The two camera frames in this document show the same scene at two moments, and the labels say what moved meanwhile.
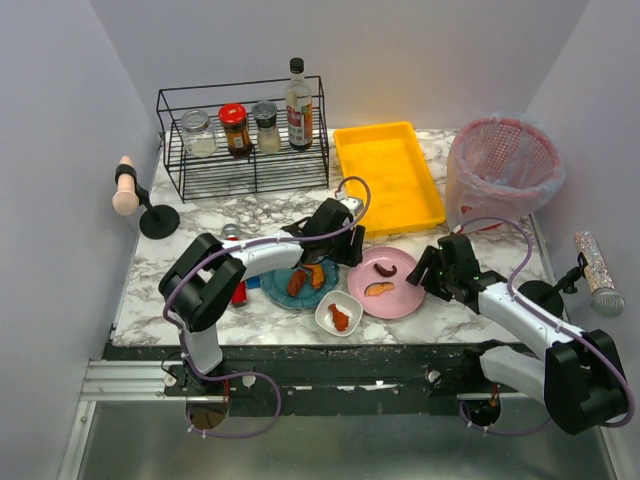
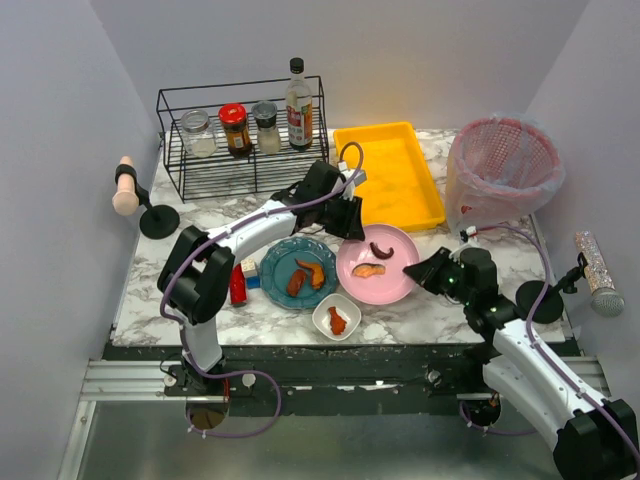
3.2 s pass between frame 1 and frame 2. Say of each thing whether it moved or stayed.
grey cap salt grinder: stayed
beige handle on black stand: stayed
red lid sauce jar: stayed
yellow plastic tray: stayed
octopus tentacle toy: moved
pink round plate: moved
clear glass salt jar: stayed
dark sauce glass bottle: stayed
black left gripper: moved
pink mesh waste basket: stayed
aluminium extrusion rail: stayed
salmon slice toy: moved
